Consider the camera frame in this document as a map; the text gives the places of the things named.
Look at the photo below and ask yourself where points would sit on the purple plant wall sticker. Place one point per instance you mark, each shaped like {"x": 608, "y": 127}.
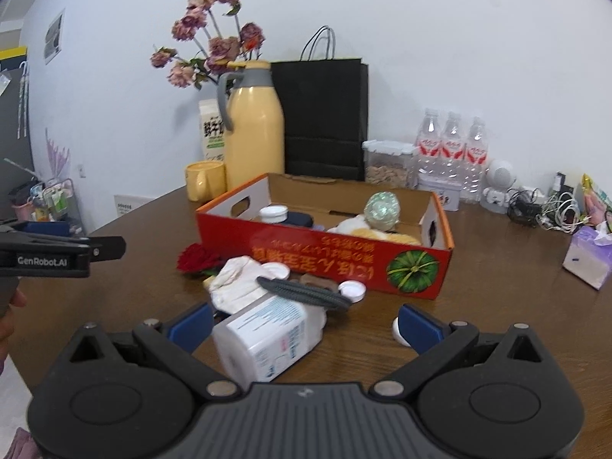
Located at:
{"x": 58, "y": 155}

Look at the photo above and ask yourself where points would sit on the clear water bottle red label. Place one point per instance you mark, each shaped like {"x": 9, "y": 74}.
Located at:
{"x": 475, "y": 158}
{"x": 453, "y": 148}
{"x": 428, "y": 146}

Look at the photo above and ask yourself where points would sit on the black upright adapter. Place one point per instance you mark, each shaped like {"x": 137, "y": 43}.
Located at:
{"x": 560, "y": 182}

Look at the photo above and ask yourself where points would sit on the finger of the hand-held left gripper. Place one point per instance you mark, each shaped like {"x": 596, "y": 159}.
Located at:
{"x": 45, "y": 227}
{"x": 107, "y": 247}

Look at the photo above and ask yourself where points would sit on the colourful snack packet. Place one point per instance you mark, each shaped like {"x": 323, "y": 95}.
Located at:
{"x": 597, "y": 201}

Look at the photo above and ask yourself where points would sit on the black paper bag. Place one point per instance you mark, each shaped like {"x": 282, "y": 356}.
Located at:
{"x": 325, "y": 114}

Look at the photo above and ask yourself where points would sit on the yellow and white plush toy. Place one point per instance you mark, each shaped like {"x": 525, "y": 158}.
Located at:
{"x": 358, "y": 232}

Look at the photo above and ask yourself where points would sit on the white plastic wipes pack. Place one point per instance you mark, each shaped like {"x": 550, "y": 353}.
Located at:
{"x": 267, "y": 334}

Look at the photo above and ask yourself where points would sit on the pink garment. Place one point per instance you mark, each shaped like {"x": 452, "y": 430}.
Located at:
{"x": 19, "y": 444}

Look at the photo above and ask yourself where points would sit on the purple tissue pack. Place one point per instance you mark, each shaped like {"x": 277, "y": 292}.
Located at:
{"x": 590, "y": 260}

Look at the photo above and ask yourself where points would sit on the pale printed tin box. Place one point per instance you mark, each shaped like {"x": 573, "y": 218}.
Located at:
{"x": 440, "y": 196}

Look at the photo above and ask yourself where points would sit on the person's left hand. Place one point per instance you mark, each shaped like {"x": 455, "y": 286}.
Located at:
{"x": 5, "y": 339}

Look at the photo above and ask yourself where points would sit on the white round lid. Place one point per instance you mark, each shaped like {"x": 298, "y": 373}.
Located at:
{"x": 397, "y": 334}
{"x": 352, "y": 290}
{"x": 275, "y": 271}

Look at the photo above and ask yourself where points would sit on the dried pink flower bouquet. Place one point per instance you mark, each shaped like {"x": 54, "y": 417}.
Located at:
{"x": 222, "y": 48}

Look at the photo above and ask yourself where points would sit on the yellow thermos jug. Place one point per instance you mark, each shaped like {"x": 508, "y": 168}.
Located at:
{"x": 253, "y": 129}

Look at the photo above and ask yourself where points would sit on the red cardboard box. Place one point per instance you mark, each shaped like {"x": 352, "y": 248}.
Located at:
{"x": 334, "y": 253}

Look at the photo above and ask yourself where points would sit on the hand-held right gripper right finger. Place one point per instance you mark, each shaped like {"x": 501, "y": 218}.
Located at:
{"x": 418, "y": 327}

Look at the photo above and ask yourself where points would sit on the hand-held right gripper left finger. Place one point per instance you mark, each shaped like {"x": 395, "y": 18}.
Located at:
{"x": 191, "y": 327}

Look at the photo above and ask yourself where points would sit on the framed wall picture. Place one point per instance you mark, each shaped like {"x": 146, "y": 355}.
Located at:
{"x": 54, "y": 36}

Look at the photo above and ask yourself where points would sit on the red artificial rose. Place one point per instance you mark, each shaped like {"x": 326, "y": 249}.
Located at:
{"x": 193, "y": 258}

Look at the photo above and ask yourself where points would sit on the white cloth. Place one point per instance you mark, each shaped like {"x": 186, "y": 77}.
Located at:
{"x": 236, "y": 282}

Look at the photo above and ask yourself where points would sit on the white robot-shaped speaker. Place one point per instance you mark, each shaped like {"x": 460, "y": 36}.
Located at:
{"x": 499, "y": 177}

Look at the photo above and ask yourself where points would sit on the white milk carton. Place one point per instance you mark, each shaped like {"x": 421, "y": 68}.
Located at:
{"x": 213, "y": 129}

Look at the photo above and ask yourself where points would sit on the clear lidded food container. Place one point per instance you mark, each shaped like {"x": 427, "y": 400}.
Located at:
{"x": 387, "y": 167}

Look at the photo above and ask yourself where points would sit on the yellow mug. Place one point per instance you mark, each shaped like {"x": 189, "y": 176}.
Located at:
{"x": 203, "y": 181}

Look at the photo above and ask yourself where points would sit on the dark blue zip case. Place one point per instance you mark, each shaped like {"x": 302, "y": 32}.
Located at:
{"x": 300, "y": 220}

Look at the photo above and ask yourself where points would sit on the white round jar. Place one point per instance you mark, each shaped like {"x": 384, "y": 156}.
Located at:
{"x": 273, "y": 213}

